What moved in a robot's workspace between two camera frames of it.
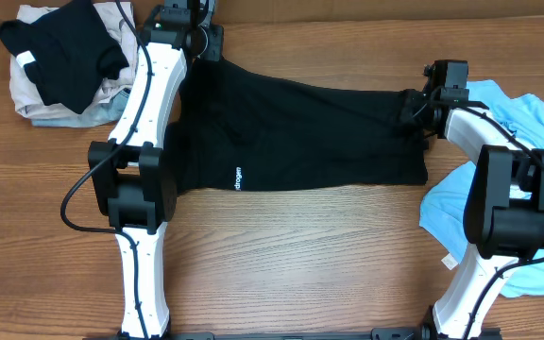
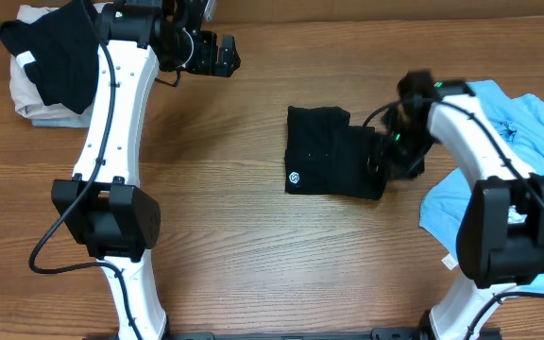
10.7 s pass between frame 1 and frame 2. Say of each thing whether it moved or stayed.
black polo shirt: moved
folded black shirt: stayed
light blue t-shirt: stayed
